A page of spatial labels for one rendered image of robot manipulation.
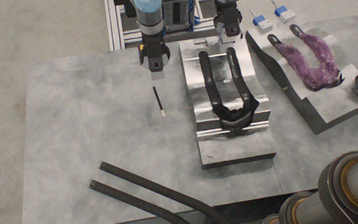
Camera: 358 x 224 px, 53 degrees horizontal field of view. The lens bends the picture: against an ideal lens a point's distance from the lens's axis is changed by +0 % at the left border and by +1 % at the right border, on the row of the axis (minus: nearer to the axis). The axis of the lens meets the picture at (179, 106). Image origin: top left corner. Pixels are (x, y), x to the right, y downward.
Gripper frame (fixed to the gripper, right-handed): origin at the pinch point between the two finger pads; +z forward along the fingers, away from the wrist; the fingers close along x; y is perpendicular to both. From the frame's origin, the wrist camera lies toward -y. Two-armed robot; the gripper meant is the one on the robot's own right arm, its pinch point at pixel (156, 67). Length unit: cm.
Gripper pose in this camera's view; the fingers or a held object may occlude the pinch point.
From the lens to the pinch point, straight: 128.9
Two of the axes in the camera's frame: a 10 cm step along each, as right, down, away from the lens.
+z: 0.1, 4.5, 8.9
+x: -9.9, 1.6, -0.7
